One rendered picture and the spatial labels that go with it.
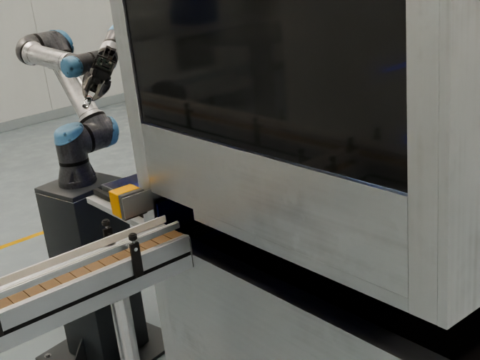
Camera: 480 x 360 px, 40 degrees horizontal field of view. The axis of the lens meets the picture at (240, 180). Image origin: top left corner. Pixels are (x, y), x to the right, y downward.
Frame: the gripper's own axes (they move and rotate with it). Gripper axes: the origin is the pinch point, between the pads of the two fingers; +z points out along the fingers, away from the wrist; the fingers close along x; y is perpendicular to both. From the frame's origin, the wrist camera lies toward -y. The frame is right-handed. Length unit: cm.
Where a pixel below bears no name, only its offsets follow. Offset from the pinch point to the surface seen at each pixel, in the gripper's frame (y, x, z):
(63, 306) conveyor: 23, 15, 86
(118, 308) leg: 14, 29, 77
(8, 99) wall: -378, -94, -313
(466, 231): 97, 69, 87
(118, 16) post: 55, 1, 23
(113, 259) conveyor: 24, 23, 70
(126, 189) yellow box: 22, 20, 47
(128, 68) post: 46, 8, 29
